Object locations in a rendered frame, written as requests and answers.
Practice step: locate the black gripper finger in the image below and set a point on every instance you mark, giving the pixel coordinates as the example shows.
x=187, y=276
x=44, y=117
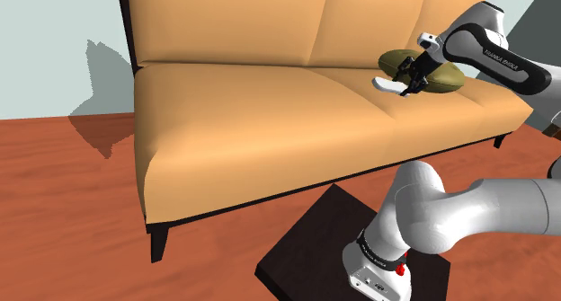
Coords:
x=403, y=68
x=416, y=84

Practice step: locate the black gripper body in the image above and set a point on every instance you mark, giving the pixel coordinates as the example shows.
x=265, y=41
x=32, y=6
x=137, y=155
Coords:
x=426, y=62

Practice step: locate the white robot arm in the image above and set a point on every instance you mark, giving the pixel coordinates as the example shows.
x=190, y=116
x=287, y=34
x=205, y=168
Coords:
x=495, y=206

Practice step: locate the olive green cushion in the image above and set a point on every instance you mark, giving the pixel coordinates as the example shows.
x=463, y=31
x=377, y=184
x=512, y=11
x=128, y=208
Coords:
x=445, y=76

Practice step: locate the white remote control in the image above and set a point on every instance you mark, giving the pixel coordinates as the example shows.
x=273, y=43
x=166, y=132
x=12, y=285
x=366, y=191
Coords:
x=385, y=84

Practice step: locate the tan orange sofa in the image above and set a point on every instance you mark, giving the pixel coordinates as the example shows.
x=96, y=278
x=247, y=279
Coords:
x=263, y=116

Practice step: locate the dark robot stand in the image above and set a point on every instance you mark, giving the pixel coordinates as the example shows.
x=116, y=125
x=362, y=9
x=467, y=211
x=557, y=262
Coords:
x=315, y=243

